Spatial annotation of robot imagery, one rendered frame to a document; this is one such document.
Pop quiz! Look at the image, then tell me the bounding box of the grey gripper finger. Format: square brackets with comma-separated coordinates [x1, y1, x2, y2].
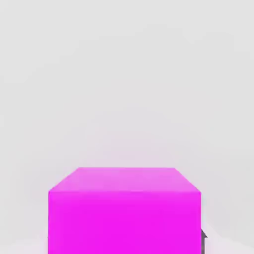
[200, 228, 222, 254]

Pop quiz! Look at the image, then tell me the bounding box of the small magenta cube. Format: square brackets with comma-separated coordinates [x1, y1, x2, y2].
[48, 167, 202, 254]

